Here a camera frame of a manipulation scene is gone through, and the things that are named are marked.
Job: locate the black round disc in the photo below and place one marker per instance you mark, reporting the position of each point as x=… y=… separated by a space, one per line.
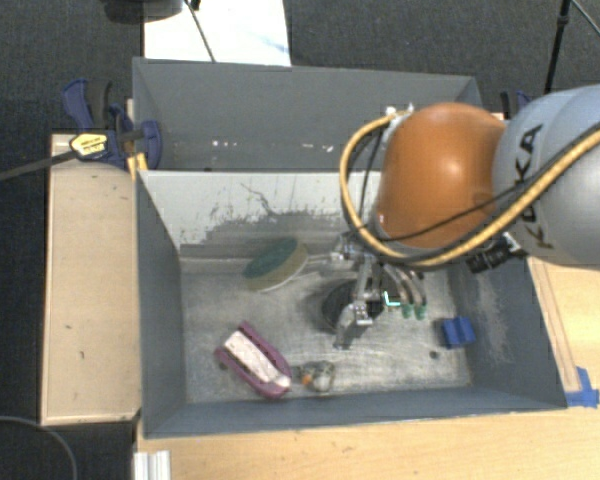
x=337 y=300

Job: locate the green and yellow round sponge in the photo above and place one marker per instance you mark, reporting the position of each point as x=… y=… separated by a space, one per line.
x=272 y=263

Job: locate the black cylinder on white bracket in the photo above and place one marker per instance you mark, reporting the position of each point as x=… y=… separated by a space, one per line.
x=490 y=257

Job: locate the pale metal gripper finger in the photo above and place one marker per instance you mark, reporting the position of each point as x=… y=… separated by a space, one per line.
x=358 y=329
x=344 y=324

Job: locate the blue block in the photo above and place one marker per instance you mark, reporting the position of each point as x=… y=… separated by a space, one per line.
x=455 y=332

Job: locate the purple and white brush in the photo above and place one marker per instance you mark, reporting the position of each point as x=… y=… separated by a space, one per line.
x=252 y=358

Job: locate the pale wood board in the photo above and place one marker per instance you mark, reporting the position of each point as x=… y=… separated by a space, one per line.
x=92 y=288

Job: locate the grey metal bin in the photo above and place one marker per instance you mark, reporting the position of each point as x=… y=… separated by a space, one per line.
x=260 y=328

